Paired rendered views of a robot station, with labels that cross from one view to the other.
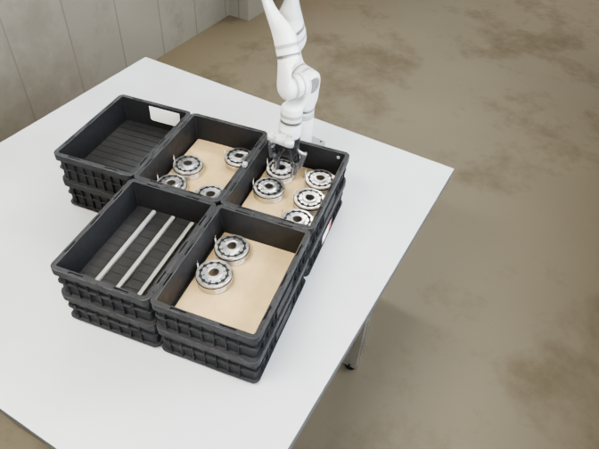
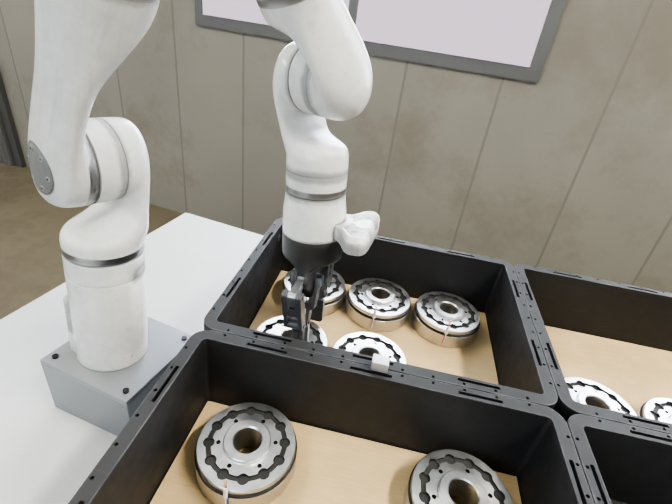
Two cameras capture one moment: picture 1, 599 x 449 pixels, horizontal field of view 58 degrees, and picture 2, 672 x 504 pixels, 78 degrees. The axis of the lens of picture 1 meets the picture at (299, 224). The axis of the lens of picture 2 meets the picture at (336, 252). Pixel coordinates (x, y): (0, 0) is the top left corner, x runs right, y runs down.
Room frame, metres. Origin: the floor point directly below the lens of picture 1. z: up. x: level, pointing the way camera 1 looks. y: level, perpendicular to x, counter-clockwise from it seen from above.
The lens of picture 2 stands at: (1.49, 0.50, 1.26)
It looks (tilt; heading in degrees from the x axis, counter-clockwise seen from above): 31 degrees down; 259
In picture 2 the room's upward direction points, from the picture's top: 8 degrees clockwise
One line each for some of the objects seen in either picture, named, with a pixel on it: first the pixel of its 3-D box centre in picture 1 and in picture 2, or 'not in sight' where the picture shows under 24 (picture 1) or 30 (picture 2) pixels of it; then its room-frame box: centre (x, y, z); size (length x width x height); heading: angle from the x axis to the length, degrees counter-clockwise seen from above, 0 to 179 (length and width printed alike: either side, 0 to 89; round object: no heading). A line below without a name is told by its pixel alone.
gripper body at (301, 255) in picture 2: (288, 143); (312, 259); (1.43, 0.06, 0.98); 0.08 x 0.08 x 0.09
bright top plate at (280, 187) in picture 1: (268, 187); (369, 359); (1.35, 0.11, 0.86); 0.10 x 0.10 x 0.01
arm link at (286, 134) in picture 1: (287, 128); (329, 209); (1.42, 0.06, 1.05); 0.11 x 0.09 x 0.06; 156
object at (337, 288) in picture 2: (320, 179); (314, 283); (1.41, -0.06, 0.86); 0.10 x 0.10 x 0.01
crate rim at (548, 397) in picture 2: (288, 179); (382, 294); (1.33, 0.04, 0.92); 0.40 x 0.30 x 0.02; 163
